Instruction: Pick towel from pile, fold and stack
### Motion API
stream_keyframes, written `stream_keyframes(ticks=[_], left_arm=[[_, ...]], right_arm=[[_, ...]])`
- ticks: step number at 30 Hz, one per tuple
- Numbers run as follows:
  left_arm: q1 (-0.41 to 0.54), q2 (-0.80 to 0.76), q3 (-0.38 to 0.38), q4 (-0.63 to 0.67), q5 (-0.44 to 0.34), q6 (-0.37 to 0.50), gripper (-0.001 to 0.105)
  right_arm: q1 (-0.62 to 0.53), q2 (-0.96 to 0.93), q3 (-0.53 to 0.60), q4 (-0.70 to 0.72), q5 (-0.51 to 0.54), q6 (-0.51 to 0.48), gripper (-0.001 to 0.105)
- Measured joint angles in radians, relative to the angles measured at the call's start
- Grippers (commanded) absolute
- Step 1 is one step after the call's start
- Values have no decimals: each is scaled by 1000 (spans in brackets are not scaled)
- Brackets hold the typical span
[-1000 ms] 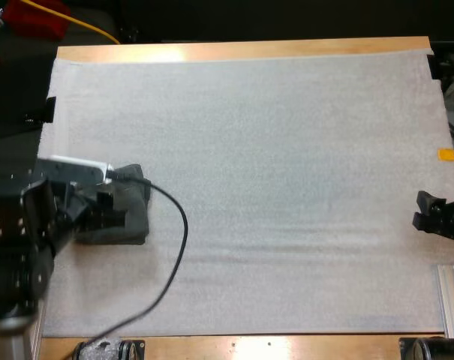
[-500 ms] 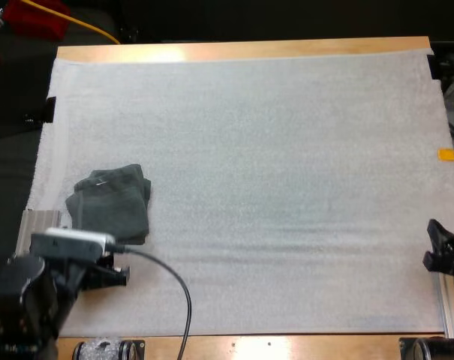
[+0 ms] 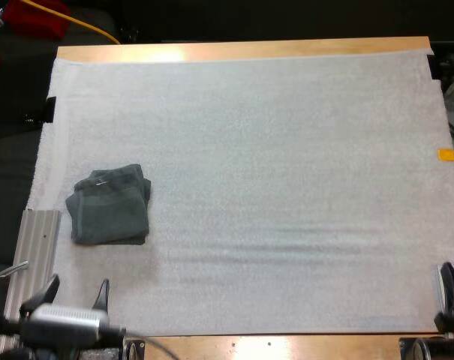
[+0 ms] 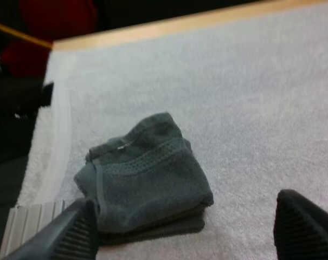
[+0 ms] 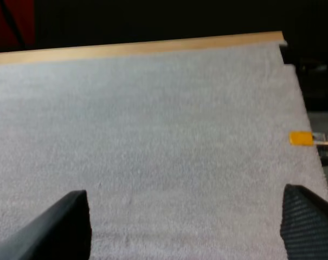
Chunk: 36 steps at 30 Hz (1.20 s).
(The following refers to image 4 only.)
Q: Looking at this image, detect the stack of grey-green towels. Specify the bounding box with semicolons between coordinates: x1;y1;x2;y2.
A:
73;112;215;245

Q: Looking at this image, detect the ribbed aluminium rail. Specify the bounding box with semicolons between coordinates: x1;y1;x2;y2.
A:
0;199;66;260

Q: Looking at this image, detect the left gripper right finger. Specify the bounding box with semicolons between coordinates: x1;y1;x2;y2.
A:
272;188;328;260

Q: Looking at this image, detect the dark table clamp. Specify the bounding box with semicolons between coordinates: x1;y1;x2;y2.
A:
40;81;55;108

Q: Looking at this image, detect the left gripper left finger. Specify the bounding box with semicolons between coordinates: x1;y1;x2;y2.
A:
0;198;100;260

